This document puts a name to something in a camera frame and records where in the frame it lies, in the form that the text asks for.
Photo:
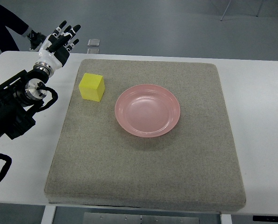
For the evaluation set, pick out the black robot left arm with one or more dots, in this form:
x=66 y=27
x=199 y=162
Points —
x=21 y=97

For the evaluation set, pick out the small clear floor plate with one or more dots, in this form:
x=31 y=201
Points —
x=93 y=43

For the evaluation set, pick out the black label strip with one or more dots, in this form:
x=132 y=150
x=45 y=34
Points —
x=265 y=219

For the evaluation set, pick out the pink plate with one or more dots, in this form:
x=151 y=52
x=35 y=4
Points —
x=147 y=110

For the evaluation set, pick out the person in dark clothing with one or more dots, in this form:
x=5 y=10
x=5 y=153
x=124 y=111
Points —
x=9 y=20

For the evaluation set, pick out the yellow cube block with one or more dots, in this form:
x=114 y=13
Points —
x=92 y=87

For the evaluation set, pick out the beige fabric mat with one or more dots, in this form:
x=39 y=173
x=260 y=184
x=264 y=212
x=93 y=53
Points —
x=192 y=167

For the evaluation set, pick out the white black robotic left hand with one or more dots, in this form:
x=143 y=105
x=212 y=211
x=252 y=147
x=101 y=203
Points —
x=56 y=48

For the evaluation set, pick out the chair legs in background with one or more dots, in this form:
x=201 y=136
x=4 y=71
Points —
x=252 y=8

